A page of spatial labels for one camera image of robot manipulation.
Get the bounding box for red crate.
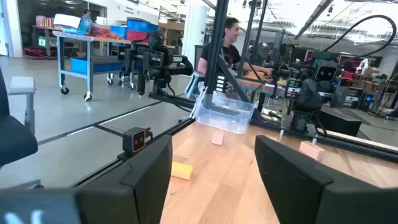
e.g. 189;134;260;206
126;29;149;44

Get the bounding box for black aluminium table frame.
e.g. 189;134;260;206
71;0;398;187

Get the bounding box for blue stacked crates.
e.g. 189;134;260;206
109;17;160;41

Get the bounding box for white box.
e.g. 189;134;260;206
53;13;82;30

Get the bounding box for grey rolling cart table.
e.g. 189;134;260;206
52;30;133;102

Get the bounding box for black floor box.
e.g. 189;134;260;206
316;106;363;138

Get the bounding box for black office chair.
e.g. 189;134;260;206
0;67;39;167

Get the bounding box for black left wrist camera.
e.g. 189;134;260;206
315;64;339;83

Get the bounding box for white round pillar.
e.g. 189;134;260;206
181;2;210;67

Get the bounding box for pale pink wooden block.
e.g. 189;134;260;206
298;140;326;162
211;132;226;146

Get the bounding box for blue storage bin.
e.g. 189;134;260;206
69;57;124;76

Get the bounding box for grey stool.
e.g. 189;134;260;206
7;75;37;135

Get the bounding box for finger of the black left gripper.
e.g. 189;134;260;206
310;79;325;110
295;78;312;111

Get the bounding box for long orange wooden block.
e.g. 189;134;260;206
170;161;194;182

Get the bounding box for black looped cable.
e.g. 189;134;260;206
322;14;398;62

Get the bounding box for clear plastic bin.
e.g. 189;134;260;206
194;92;257;135

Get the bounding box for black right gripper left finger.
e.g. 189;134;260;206
77;134;173;224

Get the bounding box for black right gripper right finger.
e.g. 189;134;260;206
254;134;398;224

